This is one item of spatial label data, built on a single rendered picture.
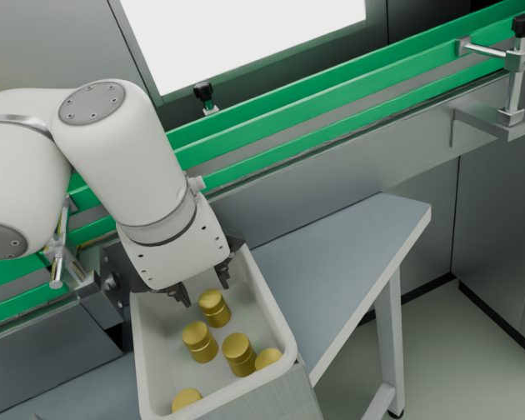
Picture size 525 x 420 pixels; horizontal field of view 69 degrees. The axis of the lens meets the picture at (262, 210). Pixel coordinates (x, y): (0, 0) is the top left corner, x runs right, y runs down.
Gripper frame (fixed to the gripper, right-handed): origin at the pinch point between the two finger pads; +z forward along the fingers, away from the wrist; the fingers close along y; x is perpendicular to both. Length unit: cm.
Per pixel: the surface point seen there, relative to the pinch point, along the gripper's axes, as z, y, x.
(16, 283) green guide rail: -6.6, 19.8, -6.7
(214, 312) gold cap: 3.7, 0.1, 2.8
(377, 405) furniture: 63, -24, 14
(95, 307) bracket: -0.8, 13.5, -2.9
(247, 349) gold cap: 0.7, -2.2, 10.4
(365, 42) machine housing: -1, -47, -34
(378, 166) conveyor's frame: 6.4, -34.4, -10.1
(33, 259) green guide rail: -8.9, 16.2, -7.0
